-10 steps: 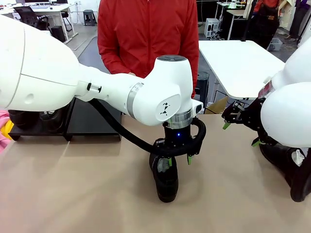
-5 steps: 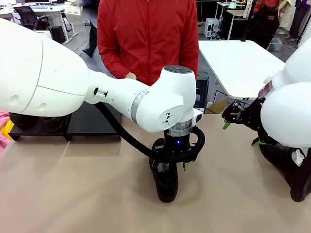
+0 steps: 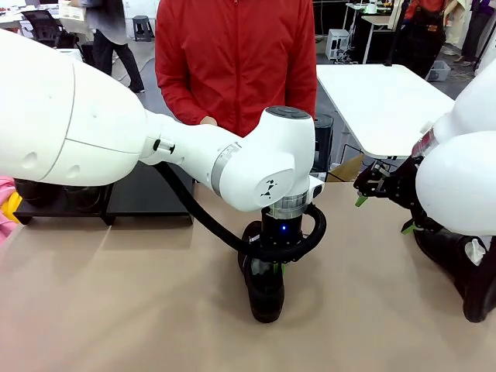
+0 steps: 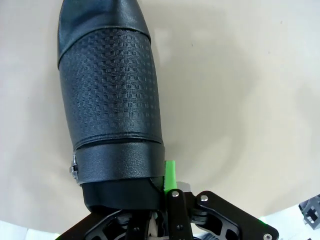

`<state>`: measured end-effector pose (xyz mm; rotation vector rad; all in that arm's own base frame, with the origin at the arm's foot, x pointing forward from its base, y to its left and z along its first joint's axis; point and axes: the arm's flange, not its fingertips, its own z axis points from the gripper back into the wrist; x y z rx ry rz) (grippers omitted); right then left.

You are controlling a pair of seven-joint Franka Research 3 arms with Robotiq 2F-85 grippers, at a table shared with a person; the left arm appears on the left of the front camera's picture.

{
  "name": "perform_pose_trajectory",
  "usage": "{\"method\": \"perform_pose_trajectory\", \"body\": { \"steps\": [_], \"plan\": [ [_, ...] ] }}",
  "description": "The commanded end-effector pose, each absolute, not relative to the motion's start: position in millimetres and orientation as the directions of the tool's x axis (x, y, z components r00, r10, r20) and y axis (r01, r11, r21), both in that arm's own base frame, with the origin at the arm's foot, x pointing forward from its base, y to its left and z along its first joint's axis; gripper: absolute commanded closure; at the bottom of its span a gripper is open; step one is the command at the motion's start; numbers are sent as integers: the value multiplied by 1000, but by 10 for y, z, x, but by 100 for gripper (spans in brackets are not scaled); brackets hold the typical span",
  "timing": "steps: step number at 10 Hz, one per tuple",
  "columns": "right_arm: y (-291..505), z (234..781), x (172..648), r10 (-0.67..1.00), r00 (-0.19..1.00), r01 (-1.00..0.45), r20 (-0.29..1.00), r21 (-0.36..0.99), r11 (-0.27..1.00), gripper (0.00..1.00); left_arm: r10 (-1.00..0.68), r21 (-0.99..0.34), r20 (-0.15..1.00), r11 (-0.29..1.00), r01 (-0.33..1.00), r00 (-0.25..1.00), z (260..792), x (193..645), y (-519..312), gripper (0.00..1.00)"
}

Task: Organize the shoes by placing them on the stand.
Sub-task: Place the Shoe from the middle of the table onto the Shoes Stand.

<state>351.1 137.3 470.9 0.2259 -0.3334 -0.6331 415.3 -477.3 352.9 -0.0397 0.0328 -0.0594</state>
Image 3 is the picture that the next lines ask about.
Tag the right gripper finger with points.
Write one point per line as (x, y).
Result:
(374, 182)
(412, 226)

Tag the person's right hand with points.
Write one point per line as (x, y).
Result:
(208, 121)

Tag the white computer case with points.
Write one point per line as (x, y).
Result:
(339, 42)

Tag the black pole stand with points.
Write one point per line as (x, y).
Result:
(396, 31)

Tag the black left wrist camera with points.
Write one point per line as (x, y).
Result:
(255, 238)

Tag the person's right forearm red sleeve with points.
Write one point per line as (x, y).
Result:
(182, 104)

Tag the brown cardboard box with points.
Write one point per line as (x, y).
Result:
(348, 170)

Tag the white air purifier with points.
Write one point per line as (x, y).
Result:
(75, 54)

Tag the yellow plastic object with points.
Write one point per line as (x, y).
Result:
(13, 205)

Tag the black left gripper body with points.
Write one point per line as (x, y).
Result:
(283, 232)

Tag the person in black apron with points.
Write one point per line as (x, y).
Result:
(424, 35)

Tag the black shoe stand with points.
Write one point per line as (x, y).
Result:
(147, 193)

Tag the person in red jacket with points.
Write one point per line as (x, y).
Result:
(240, 58)

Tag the grey plastic stool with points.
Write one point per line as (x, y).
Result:
(142, 27)

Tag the person in purple top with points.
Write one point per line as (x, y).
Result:
(476, 31)

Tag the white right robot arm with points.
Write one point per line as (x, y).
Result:
(457, 186)

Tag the small white table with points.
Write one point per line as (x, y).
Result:
(377, 21)

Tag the grey plastic bin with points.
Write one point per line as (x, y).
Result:
(439, 71)

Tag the white crumpled stuffing paper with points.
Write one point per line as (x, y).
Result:
(476, 252)

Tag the blue-grey plastic stool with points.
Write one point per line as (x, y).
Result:
(324, 135)

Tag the large white table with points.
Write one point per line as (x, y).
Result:
(379, 108)

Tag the black office chair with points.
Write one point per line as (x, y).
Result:
(42, 27)

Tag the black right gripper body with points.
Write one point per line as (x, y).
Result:
(405, 190)

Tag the person in grey top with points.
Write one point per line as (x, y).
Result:
(112, 50)

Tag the pink cloth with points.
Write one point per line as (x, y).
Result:
(4, 228)

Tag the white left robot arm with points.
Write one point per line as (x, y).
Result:
(77, 116)

